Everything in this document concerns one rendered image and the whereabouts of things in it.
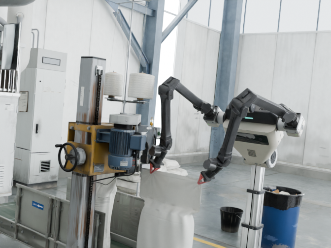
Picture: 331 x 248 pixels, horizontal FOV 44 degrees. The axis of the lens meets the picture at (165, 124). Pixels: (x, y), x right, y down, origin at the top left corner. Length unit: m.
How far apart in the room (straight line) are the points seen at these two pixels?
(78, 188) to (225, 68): 9.16
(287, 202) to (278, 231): 0.34
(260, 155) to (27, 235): 1.94
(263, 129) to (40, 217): 1.85
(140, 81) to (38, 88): 4.00
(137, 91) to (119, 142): 0.34
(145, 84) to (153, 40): 6.30
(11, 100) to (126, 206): 2.50
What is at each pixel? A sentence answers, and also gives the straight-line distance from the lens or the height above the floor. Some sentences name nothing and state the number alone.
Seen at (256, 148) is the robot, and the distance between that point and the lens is 2.86.
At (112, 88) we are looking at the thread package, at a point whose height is 1.58.
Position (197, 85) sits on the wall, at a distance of 10.69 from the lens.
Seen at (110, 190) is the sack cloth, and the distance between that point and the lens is 3.06.
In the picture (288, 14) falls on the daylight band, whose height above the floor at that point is 4.04.
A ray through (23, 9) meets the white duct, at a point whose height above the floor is 2.58.
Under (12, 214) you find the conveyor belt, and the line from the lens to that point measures 4.05.
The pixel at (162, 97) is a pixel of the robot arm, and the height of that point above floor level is 1.55.
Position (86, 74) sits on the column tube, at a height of 1.65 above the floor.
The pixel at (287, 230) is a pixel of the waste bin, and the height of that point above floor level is 0.25.
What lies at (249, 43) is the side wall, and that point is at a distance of 11.54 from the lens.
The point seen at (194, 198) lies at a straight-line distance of 2.65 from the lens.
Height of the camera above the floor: 1.52
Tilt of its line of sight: 3 degrees down
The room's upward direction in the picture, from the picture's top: 5 degrees clockwise
